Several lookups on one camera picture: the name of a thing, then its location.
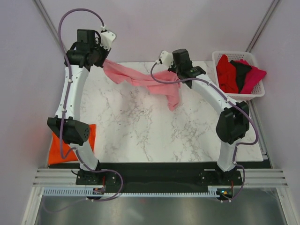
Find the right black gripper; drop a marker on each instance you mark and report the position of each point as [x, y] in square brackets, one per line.
[171, 69]

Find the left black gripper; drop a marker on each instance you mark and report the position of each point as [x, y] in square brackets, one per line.
[101, 64]

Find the pink t shirt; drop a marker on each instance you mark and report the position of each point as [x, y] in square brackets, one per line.
[160, 83]

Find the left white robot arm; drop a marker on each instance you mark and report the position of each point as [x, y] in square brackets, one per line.
[90, 49]

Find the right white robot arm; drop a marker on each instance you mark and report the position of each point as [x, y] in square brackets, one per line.
[232, 123]

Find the red t shirt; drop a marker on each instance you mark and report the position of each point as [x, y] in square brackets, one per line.
[226, 75]

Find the black t shirt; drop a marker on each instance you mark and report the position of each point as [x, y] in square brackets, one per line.
[241, 72]

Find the magenta t shirt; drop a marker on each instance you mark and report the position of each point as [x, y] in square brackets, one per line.
[253, 77]

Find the folded orange t shirt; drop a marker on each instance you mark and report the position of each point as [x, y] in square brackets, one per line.
[54, 156]

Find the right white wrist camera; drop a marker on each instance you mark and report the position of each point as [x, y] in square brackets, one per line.
[166, 59]

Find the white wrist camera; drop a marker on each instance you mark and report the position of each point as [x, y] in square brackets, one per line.
[166, 59]
[107, 39]

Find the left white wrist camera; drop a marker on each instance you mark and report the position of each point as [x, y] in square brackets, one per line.
[107, 39]

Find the left corner aluminium post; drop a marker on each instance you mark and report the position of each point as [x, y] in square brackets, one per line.
[49, 24]

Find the corner aluminium post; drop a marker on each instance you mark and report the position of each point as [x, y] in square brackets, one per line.
[49, 24]
[263, 24]

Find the right corner aluminium post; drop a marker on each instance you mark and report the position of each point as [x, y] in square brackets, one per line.
[263, 24]

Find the aluminium frame rail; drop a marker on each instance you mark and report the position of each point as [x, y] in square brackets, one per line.
[255, 178]

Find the white slotted cable duct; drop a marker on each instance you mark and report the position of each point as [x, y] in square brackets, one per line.
[104, 192]

